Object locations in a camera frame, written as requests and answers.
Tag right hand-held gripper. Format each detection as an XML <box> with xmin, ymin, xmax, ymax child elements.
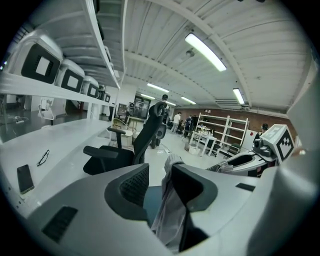
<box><xmin>207</xmin><ymin>123</ymin><xmax>296</xmax><ymax>179</ymax></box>

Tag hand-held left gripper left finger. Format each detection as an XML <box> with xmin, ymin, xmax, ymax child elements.
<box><xmin>26</xmin><ymin>162</ymin><xmax>166</xmax><ymax>256</ymax></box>

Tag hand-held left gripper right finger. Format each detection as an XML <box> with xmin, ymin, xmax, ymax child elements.
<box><xmin>171</xmin><ymin>162</ymin><xmax>259</xmax><ymax>254</ymax></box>

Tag grey clothes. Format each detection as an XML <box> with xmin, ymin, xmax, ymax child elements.
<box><xmin>149</xmin><ymin>152</ymin><xmax>235</xmax><ymax>252</ymax></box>

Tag green chair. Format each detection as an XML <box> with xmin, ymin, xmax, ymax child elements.
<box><xmin>225</xmin><ymin>142</ymin><xmax>243</xmax><ymax>160</ymax></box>

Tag black swivel chair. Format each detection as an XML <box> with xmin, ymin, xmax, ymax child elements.
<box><xmin>211</xmin><ymin>143</ymin><xmax>224</xmax><ymax>159</ymax></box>

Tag black mesh office chair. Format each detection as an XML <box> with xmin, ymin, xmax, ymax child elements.
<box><xmin>82</xmin><ymin>102</ymin><xmax>169</xmax><ymax>176</ymax></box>

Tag white plastic chair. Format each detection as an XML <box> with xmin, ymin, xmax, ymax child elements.
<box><xmin>37</xmin><ymin>97</ymin><xmax>56</xmax><ymax>126</ymax></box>

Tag white wooden shelf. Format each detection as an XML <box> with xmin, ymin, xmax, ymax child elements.
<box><xmin>195</xmin><ymin>112</ymin><xmax>250</xmax><ymax>157</ymax></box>

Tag white desk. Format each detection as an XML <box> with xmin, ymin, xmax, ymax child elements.
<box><xmin>190</xmin><ymin>130</ymin><xmax>219</xmax><ymax>158</ymax></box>

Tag ceiling tube light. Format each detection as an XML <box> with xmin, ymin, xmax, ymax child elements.
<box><xmin>146</xmin><ymin>82</ymin><xmax>171</xmax><ymax>94</ymax></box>
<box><xmin>184</xmin><ymin>32</ymin><xmax>228</xmax><ymax>73</ymax></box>
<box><xmin>232</xmin><ymin>87</ymin><xmax>246</xmax><ymax>106</ymax></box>
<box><xmin>180</xmin><ymin>95</ymin><xmax>197</xmax><ymax>106</ymax></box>

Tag black eyeglasses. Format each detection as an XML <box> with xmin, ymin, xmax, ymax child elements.
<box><xmin>36</xmin><ymin>149</ymin><xmax>51</xmax><ymax>168</ymax></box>

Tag black smartphone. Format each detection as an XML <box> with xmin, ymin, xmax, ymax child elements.
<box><xmin>16</xmin><ymin>163</ymin><xmax>36</xmax><ymax>196</ymax></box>

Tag white metal shelving rack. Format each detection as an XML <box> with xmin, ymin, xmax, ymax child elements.
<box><xmin>0</xmin><ymin>0</ymin><xmax>129</xmax><ymax>210</ymax></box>

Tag round wooden table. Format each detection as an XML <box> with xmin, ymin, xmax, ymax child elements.
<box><xmin>126</xmin><ymin>116</ymin><xmax>146</xmax><ymax>134</ymax></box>

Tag dark double door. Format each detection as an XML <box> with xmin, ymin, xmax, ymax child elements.
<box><xmin>133</xmin><ymin>94</ymin><xmax>152</xmax><ymax>119</ymax></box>

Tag row of white box devices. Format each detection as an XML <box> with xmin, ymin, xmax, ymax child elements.
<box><xmin>14</xmin><ymin>34</ymin><xmax>112</xmax><ymax>104</ymax></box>

